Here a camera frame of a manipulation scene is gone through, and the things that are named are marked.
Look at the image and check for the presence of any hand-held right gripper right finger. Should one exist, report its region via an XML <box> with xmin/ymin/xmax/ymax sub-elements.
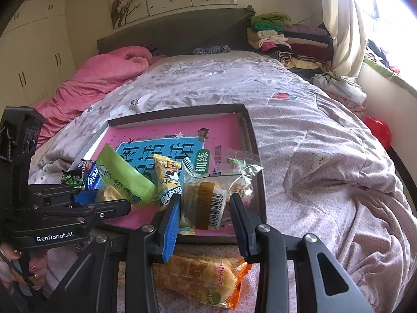
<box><xmin>229</xmin><ymin>194</ymin><xmax>375</xmax><ymax>313</ymax></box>

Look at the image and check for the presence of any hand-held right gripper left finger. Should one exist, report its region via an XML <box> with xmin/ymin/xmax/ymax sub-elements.
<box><xmin>47</xmin><ymin>194</ymin><xmax>182</xmax><ymax>313</ymax></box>

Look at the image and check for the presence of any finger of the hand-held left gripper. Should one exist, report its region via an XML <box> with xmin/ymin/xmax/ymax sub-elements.
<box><xmin>42</xmin><ymin>198</ymin><xmax>132</xmax><ymax>225</ymax></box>
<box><xmin>29</xmin><ymin>183</ymin><xmax>99</xmax><ymax>206</ymax></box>

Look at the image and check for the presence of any dark green snack packet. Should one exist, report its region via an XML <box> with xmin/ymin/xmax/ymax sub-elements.
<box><xmin>62</xmin><ymin>169</ymin><xmax>87</xmax><ymax>189</ymax></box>

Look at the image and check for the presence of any blue and white biscuit packet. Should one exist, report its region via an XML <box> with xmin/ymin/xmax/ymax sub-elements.
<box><xmin>80</xmin><ymin>159</ymin><xmax>99</xmax><ymax>190</ymax></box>

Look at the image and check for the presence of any green pastry packet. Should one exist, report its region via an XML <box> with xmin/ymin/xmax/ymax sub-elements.
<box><xmin>96</xmin><ymin>143</ymin><xmax>156</xmax><ymax>208</ymax></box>

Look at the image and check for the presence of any clear pastry packet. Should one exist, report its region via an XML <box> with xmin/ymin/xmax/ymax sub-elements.
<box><xmin>225</xmin><ymin>148</ymin><xmax>264</xmax><ymax>203</ymax></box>

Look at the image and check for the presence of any clear cake packet with barcode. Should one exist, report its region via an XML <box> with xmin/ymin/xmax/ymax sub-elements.
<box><xmin>179</xmin><ymin>158</ymin><xmax>236</xmax><ymax>236</ymax></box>

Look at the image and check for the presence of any orange bread packet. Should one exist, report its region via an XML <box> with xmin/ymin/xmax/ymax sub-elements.
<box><xmin>151</xmin><ymin>254</ymin><xmax>253</xmax><ymax>310</ymax></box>

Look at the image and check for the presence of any yellow cartoon snack packet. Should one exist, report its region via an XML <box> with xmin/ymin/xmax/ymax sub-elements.
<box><xmin>153</xmin><ymin>154</ymin><xmax>183</xmax><ymax>211</ymax></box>

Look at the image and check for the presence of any shallow grey cardboard box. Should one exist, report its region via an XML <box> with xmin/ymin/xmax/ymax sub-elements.
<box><xmin>70</xmin><ymin>103</ymin><xmax>268</xmax><ymax>246</ymax></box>

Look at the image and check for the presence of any person's left hand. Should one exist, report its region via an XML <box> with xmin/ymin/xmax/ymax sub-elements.
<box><xmin>0</xmin><ymin>246</ymin><xmax>49</xmax><ymax>292</ymax></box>

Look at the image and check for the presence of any pink and blue book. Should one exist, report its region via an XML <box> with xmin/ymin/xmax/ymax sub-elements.
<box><xmin>88</xmin><ymin>112</ymin><xmax>252</xmax><ymax>233</ymax></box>

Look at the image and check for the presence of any pink duvet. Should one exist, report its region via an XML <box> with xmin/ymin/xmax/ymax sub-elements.
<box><xmin>33</xmin><ymin>46</ymin><xmax>154</xmax><ymax>148</ymax></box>

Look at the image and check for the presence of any cream wardrobe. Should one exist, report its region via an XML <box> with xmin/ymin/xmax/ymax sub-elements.
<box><xmin>0</xmin><ymin>0</ymin><xmax>77</xmax><ymax>109</ymax></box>

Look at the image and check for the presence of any lilac printed blanket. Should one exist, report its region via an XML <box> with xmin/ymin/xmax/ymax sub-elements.
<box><xmin>28</xmin><ymin>54</ymin><xmax>417</xmax><ymax>313</ymax></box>

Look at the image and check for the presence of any dark patterned pillow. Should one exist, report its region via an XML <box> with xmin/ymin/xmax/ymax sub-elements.
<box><xmin>192</xmin><ymin>45</ymin><xmax>231</xmax><ymax>55</ymax></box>
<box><xmin>142</xmin><ymin>44</ymin><xmax>164</xmax><ymax>58</ymax></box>

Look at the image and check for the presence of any red plastic bag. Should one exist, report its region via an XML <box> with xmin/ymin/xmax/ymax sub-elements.
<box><xmin>363</xmin><ymin>116</ymin><xmax>392</xmax><ymax>151</ymax></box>

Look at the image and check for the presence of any white crumpled cloth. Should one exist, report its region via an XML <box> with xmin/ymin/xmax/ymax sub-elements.
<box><xmin>309</xmin><ymin>72</ymin><xmax>367</xmax><ymax>105</ymax></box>

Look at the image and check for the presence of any grey bed headboard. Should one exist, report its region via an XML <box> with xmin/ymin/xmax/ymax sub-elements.
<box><xmin>97</xmin><ymin>7</ymin><xmax>256</xmax><ymax>58</ymax></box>

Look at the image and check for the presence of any stack of folded clothes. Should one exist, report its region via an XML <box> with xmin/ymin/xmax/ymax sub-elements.
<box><xmin>246</xmin><ymin>12</ymin><xmax>335</xmax><ymax>72</ymax></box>

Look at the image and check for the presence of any green windowsill cloth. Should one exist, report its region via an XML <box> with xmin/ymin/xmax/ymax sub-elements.
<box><xmin>363</xmin><ymin>58</ymin><xmax>417</xmax><ymax>92</ymax></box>

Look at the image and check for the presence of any colourful clothes pile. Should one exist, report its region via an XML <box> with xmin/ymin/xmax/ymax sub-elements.
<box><xmin>366</xmin><ymin>39</ymin><xmax>405</xmax><ymax>75</ymax></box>

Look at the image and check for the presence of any cream curtain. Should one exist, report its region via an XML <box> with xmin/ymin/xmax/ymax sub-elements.
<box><xmin>319</xmin><ymin>0</ymin><xmax>369</xmax><ymax>82</ymax></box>

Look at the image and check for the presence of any window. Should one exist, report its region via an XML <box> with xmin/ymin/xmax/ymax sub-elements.
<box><xmin>358</xmin><ymin>0</ymin><xmax>417</xmax><ymax>72</ymax></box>

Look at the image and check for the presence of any dark bed frame rail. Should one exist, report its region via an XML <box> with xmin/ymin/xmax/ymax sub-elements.
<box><xmin>388</xmin><ymin>143</ymin><xmax>417</xmax><ymax>199</ymax></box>

